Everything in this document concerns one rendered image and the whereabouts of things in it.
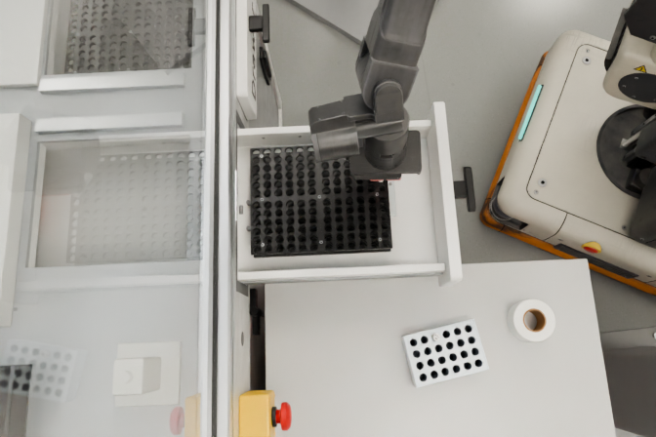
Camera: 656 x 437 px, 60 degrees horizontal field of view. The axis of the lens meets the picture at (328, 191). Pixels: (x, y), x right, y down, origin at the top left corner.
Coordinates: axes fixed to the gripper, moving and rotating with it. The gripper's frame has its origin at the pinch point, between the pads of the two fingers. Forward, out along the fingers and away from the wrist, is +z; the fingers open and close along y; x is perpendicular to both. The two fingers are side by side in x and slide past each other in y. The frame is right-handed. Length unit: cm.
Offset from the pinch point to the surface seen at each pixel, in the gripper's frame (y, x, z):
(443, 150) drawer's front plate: 9.4, 3.3, -0.9
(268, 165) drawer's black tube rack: -18.6, 1.9, 0.6
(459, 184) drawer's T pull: 11.9, -1.8, 1.2
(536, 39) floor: 56, 81, 90
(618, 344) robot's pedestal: 71, -21, 95
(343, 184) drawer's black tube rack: -6.6, -1.4, 1.4
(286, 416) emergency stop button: -14.9, -36.4, 3.4
